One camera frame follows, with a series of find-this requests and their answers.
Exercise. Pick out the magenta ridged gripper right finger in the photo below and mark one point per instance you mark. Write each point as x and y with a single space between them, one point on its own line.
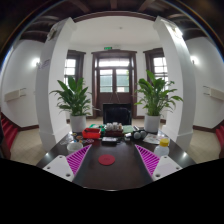
157 167

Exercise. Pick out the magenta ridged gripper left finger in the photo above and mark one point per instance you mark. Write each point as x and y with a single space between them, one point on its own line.
67 167

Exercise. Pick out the clear bottle yellow cap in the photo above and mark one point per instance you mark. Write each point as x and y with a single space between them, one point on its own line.
162 149

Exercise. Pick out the white paper plate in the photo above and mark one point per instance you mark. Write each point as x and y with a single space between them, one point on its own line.
152 139

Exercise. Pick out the grey round speakers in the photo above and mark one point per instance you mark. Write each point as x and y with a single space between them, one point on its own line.
139 134

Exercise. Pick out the red round coaster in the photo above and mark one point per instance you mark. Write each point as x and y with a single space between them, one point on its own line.
106 159

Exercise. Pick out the red plastic box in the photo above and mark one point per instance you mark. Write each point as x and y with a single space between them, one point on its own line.
91 133

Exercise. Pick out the small black device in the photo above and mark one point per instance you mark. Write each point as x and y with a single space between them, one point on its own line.
109 140

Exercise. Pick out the green book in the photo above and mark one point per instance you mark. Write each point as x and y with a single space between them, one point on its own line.
128 129

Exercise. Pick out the group of small jars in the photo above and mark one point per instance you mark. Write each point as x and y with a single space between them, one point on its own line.
115 126

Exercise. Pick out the left potted green plant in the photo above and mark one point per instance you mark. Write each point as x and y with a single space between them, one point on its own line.
73 98

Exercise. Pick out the potted green plant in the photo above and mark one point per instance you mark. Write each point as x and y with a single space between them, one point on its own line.
73 98
158 94

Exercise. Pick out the black monitor screen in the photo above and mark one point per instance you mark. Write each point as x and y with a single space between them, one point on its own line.
117 112

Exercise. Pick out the right potted green plant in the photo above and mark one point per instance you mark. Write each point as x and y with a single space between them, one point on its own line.
158 94

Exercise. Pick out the left wooden window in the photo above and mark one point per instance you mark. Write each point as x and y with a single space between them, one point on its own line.
73 65

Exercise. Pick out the wooden window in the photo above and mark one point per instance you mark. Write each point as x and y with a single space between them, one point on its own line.
156 63
73 65

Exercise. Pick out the right wooden window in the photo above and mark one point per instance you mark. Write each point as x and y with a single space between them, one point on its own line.
156 63

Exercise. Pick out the dark wooden double door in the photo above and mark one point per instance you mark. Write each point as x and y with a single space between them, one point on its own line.
114 78

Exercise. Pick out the right white wall radiator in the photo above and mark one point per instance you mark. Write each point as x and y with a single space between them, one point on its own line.
215 93

